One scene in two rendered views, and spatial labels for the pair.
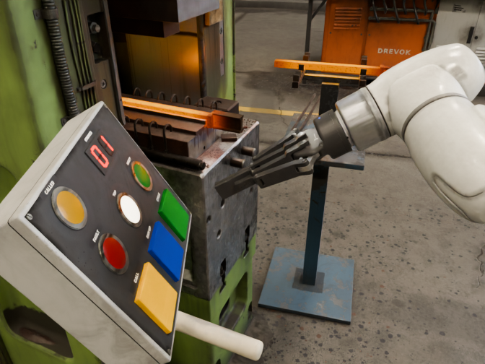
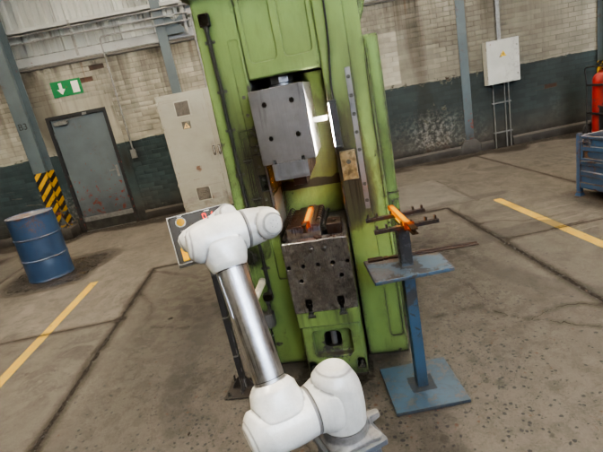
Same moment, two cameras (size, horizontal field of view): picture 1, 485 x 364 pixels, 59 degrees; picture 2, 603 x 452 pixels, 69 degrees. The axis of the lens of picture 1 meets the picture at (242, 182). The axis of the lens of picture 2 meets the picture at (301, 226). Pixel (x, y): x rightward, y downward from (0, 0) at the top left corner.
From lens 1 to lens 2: 2.31 m
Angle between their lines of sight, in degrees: 69
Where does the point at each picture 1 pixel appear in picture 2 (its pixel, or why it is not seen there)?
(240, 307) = (349, 352)
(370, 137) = not seen: hidden behind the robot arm
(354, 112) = not seen: hidden behind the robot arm
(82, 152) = (198, 213)
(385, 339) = (397, 438)
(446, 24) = not seen: outside the picture
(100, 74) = (265, 195)
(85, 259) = (174, 232)
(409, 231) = (567, 428)
